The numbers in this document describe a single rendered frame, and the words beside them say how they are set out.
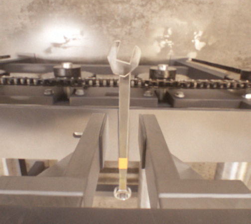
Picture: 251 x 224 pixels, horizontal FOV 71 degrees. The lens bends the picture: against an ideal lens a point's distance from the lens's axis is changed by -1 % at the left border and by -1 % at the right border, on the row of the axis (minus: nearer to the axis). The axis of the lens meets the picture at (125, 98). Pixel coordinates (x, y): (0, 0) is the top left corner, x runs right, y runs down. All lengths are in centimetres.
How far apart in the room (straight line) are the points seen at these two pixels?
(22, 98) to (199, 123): 46
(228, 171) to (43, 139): 63
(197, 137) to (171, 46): 120
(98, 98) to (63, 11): 108
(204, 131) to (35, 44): 143
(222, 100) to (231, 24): 111
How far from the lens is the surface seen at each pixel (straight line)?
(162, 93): 57
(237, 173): 76
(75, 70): 55
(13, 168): 84
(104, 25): 143
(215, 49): 157
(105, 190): 153
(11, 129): 33
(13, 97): 59
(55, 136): 30
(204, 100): 54
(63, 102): 56
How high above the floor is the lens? 141
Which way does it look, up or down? 73 degrees down
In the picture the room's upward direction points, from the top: 180 degrees counter-clockwise
